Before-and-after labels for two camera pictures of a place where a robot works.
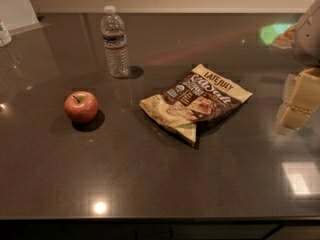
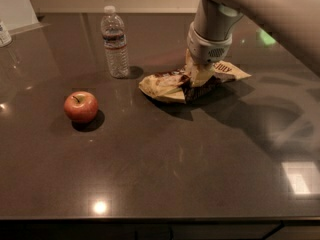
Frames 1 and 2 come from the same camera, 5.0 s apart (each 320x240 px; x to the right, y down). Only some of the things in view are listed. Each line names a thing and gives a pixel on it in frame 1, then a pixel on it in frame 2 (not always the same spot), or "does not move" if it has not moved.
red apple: (81, 106) does not move
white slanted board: (16, 10) does not move
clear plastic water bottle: (113, 32) does not move
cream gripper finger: (305, 94) to (201, 74)
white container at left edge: (5, 37) does not move
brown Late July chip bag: (195, 101) to (175, 85)
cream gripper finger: (290, 117) to (190, 69)
